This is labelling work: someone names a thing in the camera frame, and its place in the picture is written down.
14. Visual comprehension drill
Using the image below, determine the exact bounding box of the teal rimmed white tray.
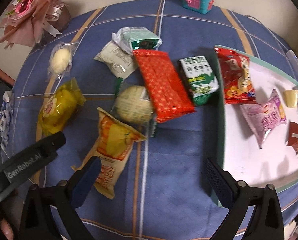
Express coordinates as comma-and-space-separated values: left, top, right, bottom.
207, 51, 298, 192

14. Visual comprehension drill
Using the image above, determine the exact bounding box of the red festive snack packet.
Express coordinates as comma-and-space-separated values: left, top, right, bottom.
215, 48, 257, 105

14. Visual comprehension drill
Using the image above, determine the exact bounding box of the dark red boxy packet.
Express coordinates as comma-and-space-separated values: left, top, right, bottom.
287, 122, 298, 156

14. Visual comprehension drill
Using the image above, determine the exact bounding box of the yellow soft bread packet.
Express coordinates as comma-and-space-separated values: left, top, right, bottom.
38, 77, 86, 136

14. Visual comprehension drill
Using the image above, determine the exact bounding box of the white power strip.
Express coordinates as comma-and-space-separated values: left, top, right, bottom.
286, 50, 298, 76

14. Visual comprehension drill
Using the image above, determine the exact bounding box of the pink snack packet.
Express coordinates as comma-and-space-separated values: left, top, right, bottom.
240, 89, 287, 148

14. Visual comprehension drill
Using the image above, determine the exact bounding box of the blue plaid tablecloth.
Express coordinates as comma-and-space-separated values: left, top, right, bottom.
0, 0, 298, 240

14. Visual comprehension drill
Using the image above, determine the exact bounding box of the blue white crumpled wrapper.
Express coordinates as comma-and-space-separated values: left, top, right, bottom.
0, 90, 14, 150

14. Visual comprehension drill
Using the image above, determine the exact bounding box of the red gold patterned packet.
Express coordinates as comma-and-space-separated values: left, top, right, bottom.
133, 49, 195, 124

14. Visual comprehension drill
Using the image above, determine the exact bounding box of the clear wrapped white ball snack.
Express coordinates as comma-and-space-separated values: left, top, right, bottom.
47, 42, 78, 80

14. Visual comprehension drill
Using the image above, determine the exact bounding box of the person's hand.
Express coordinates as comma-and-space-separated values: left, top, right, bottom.
0, 219, 14, 240

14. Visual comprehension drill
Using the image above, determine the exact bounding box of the orange yellow cake packet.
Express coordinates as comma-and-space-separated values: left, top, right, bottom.
71, 107, 146, 199

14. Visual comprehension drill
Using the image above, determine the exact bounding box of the green white snack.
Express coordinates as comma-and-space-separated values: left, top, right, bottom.
112, 27, 162, 55

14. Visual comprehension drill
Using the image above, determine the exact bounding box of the cream snack packet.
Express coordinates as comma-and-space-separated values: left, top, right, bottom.
94, 41, 138, 79

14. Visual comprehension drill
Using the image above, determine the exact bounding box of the green bean biscuit packet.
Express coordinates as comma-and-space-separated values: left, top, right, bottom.
179, 56, 219, 106

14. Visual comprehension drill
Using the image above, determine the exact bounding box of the small cream jelly cup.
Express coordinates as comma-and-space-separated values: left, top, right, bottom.
283, 89, 298, 108

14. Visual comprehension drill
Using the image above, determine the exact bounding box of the pink flower bouquet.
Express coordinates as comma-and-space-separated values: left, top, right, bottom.
0, 0, 64, 48

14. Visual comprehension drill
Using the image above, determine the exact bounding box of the round green cake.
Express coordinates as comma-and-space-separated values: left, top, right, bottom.
110, 78, 157, 137

